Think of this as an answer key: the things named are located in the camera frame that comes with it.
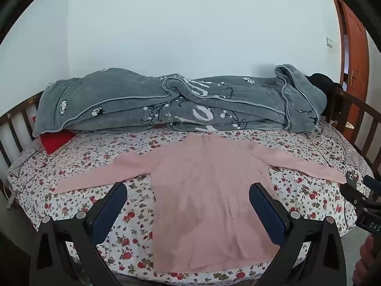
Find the black cloth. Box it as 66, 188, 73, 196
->
305, 73, 343, 94

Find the wooden bed headboard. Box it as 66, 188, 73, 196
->
323, 87, 381, 170

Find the floral bed sheet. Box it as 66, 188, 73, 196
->
6, 121, 374, 283

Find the red cloth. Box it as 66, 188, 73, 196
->
40, 129, 77, 155

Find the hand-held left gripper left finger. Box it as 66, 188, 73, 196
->
30, 182, 128, 286

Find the grey floral blanket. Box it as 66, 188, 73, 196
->
32, 63, 328, 138

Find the wooden bed rail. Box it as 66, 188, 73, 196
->
0, 91, 45, 212

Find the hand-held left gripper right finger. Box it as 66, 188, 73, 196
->
248, 182, 347, 286

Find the pink knit sweater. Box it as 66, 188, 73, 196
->
55, 133, 347, 273

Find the orange wooden door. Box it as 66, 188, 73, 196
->
331, 0, 371, 139

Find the person's right hand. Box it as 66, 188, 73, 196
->
352, 235, 381, 286

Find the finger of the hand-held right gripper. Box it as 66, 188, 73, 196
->
364, 174, 381, 201
340, 171, 370, 207

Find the white cable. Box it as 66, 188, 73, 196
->
2, 180, 15, 209

